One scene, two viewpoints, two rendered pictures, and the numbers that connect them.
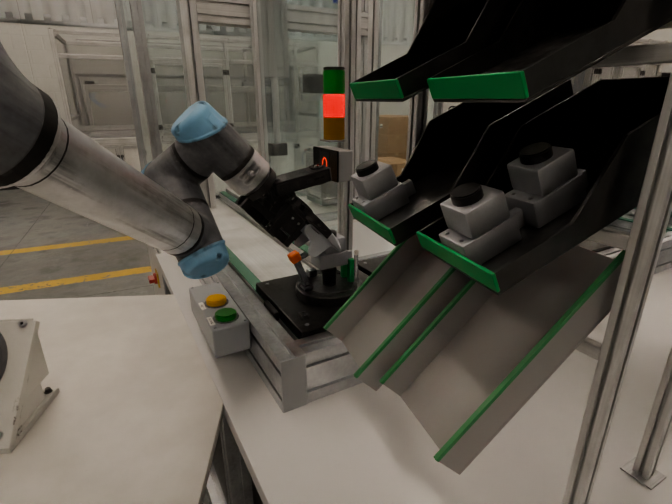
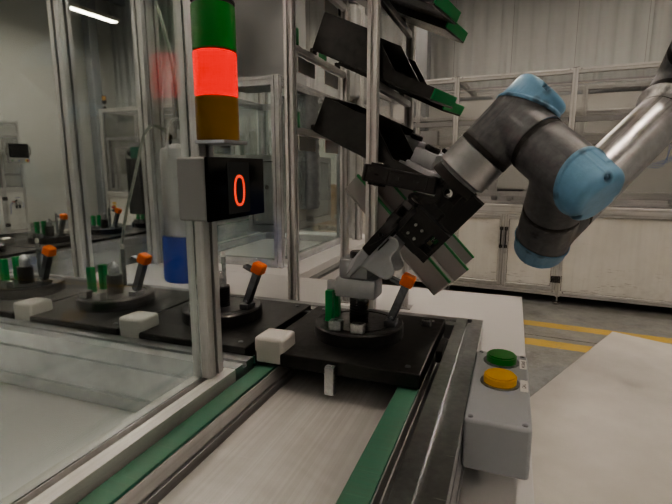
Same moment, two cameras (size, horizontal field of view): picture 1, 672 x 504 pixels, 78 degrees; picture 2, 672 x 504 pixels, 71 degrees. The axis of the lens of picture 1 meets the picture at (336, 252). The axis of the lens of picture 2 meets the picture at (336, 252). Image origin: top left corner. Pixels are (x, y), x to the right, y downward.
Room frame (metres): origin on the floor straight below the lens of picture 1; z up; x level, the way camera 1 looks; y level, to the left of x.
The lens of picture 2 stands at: (1.28, 0.53, 1.23)
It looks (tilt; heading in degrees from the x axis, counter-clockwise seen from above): 10 degrees down; 230
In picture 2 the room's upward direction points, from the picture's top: straight up
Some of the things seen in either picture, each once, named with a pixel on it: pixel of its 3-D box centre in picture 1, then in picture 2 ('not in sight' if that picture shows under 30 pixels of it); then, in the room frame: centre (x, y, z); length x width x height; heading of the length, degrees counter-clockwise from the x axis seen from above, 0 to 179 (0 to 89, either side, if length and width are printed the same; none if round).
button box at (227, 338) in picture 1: (217, 315); (498, 403); (0.76, 0.24, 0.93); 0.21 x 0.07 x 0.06; 29
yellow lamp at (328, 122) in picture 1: (334, 128); (217, 119); (1.02, 0.00, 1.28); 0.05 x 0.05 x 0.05
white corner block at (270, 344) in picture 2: not in sight; (275, 346); (0.93, -0.02, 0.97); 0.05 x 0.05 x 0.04; 29
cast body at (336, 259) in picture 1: (333, 247); (353, 272); (0.80, 0.00, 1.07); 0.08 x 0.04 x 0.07; 119
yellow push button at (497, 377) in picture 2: (216, 302); (499, 381); (0.76, 0.24, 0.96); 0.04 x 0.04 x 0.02
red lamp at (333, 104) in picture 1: (334, 105); (215, 75); (1.02, 0.00, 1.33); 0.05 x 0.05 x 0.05
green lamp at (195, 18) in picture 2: (334, 82); (213, 29); (1.02, 0.00, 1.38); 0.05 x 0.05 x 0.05
